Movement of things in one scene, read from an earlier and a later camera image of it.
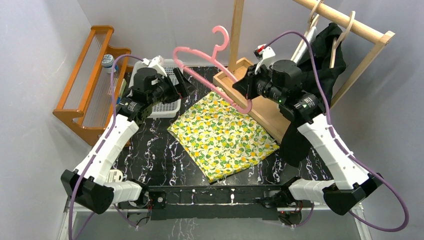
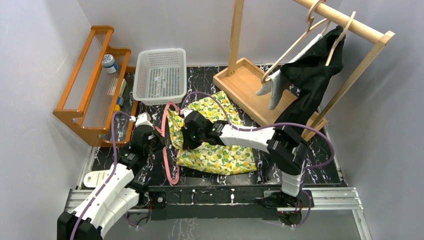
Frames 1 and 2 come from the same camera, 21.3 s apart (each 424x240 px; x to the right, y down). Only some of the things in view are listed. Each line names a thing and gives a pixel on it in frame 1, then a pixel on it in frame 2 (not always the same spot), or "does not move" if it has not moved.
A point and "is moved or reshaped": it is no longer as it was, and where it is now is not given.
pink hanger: (217, 30) -> (159, 128)
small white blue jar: (107, 62) does not move
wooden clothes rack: (268, 116) does not move
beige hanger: (312, 21) -> (309, 19)
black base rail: (231, 202) does not move
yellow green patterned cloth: (219, 138) is moved or reshaped
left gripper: (178, 85) -> (154, 139)
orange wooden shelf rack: (86, 104) does not move
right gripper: (246, 85) -> (187, 144)
